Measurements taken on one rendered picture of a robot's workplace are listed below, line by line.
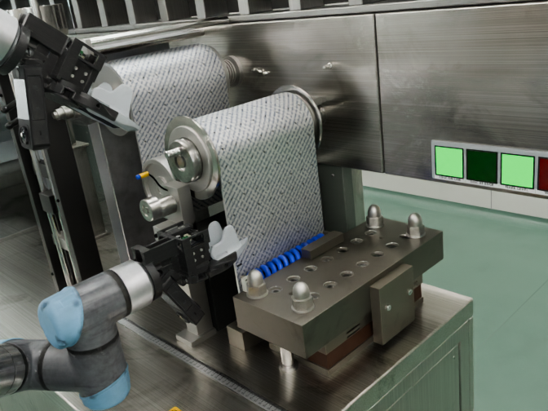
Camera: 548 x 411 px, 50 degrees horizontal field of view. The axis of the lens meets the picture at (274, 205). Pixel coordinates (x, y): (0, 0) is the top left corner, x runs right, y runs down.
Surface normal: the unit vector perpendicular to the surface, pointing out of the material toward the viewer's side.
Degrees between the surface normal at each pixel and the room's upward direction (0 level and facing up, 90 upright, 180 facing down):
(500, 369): 0
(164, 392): 0
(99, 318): 90
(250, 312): 90
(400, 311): 90
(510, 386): 0
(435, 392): 90
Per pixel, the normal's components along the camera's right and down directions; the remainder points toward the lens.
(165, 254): 0.70, 0.17
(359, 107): -0.71, 0.33
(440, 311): -0.12, -0.93
